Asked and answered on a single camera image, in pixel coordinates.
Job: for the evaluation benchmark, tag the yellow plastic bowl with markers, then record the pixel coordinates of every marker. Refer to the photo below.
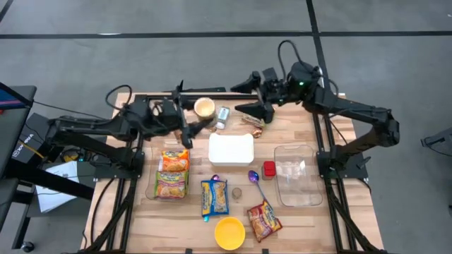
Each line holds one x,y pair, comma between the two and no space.
229,233

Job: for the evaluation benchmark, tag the black equipment box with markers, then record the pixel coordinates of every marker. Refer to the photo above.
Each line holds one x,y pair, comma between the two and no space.
31,137

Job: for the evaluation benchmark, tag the small brown round cap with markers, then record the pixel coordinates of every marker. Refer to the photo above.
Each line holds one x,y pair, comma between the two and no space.
236,193

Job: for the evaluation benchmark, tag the iridescent purple spoon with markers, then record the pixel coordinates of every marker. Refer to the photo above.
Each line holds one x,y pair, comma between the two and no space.
253,176

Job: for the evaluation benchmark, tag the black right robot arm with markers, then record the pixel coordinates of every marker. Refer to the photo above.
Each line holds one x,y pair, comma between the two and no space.
353,106

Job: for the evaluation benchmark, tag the black aluminium table frame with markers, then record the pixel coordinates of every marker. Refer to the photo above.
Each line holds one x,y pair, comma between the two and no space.
219,96

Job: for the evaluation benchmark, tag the small white labelled bottle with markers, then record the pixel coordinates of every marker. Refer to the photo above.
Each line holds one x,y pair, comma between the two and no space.
222,118

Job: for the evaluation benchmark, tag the black caster wheel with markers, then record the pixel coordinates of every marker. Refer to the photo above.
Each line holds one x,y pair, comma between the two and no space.
27,246

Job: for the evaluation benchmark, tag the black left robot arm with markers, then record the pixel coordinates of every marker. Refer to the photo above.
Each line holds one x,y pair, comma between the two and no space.
88,127

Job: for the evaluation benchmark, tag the small brown food package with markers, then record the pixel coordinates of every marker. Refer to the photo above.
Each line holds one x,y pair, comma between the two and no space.
178,135

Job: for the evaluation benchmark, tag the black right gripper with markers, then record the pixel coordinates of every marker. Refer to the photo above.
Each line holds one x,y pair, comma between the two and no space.
273,88

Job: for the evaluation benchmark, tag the red instant noodle packet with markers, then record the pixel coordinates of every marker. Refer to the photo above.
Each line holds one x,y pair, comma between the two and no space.
264,220

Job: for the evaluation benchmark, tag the white rectangular tray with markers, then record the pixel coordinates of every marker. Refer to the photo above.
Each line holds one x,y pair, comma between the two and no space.
231,149

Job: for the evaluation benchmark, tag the red small block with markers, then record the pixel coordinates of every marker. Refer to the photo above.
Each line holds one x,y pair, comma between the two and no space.
269,169

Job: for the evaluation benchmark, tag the round paper cup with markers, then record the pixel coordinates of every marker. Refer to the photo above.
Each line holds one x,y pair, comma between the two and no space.
204,107

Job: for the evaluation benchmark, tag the white paper sheet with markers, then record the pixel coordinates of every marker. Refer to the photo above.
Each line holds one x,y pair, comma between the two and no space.
56,185

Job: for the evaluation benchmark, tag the black side desk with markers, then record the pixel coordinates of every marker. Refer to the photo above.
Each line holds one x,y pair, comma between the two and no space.
12,123

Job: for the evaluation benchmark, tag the clear plastic container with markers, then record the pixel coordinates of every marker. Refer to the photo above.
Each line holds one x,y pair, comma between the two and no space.
298,187
150,192

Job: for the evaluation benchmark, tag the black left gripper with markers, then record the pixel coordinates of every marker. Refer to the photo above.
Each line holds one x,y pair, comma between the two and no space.
169,114

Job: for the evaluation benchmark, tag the blue instant noodle packet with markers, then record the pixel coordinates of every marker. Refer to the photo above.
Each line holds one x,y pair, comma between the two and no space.
214,197

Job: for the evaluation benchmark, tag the black flat bar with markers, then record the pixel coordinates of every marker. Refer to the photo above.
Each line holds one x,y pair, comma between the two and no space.
205,89

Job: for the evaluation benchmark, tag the dark laptop screen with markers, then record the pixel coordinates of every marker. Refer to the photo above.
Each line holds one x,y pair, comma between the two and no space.
10,98

